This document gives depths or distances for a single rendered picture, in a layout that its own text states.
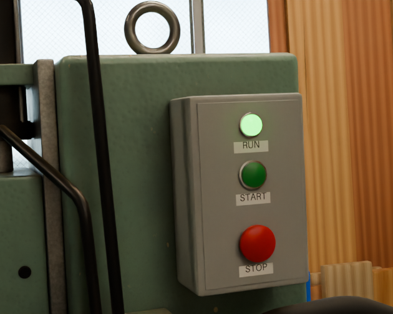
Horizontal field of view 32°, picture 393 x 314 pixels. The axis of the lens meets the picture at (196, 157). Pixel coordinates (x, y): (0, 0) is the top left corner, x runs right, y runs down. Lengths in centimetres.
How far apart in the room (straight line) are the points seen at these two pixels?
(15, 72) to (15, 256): 16
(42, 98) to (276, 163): 21
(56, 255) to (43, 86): 15
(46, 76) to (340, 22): 159
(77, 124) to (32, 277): 14
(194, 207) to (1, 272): 18
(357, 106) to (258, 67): 153
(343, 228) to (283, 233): 152
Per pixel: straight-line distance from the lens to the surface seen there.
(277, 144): 55
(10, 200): 61
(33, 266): 62
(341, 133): 207
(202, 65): 60
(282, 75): 63
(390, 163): 218
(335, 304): 62
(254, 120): 54
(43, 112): 60
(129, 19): 69
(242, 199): 54
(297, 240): 57
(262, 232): 54
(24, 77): 64
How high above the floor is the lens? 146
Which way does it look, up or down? 3 degrees down
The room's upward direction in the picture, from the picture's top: 3 degrees counter-clockwise
